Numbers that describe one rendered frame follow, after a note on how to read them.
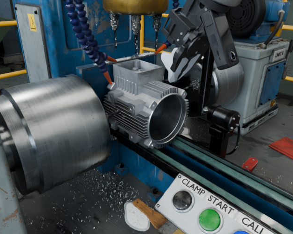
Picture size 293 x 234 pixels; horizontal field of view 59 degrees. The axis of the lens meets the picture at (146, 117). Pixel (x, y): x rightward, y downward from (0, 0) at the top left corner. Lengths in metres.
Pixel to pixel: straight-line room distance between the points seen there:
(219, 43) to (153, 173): 0.43
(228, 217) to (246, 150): 0.70
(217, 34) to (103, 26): 0.52
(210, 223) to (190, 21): 0.37
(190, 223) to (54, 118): 0.32
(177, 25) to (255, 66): 0.57
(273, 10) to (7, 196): 1.10
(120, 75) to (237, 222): 0.55
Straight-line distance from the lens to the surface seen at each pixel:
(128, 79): 0.77
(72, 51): 0.89
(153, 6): 0.70
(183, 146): 0.82
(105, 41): 0.96
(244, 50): 1.07
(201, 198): 0.42
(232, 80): 0.96
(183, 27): 0.53
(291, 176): 1.01
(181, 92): 0.77
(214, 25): 0.51
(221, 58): 0.51
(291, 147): 1.16
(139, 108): 0.71
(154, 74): 0.77
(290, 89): 3.89
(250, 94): 1.10
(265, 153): 1.09
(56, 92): 0.58
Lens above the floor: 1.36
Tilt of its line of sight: 27 degrees down
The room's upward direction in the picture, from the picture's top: 1 degrees clockwise
